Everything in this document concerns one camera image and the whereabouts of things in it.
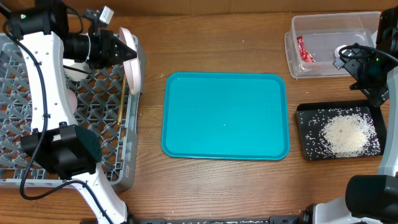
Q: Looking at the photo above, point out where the clear plastic bin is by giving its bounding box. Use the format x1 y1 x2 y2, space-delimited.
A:
290 11 383 77

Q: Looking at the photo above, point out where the white plate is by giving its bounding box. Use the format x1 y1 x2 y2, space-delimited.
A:
119 27 142 95

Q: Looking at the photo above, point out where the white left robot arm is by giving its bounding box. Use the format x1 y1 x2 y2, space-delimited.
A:
1 1 142 223

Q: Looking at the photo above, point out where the blue serving tray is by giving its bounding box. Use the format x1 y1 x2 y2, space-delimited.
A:
161 72 290 161

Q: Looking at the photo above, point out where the pink cup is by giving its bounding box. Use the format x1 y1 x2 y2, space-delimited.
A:
67 89 78 114

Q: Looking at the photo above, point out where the black plastic tray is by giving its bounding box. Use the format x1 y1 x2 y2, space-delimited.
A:
295 100 387 161

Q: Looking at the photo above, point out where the pile of rice grains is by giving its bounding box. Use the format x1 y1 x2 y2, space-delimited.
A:
297 106 381 161

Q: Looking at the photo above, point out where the grey dishwasher rack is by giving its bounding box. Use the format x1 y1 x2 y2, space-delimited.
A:
1 34 141 192

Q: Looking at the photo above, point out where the white tissue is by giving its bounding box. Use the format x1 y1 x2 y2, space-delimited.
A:
335 45 350 59

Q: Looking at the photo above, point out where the red snack wrapper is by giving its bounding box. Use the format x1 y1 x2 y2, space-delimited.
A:
297 35 316 62

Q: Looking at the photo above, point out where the wooden chopstick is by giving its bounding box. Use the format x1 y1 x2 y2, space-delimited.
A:
118 73 127 126

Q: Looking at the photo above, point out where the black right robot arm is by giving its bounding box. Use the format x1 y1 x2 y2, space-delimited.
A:
289 8 397 223

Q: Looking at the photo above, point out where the white paper cup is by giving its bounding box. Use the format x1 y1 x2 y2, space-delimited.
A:
63 59 92 82

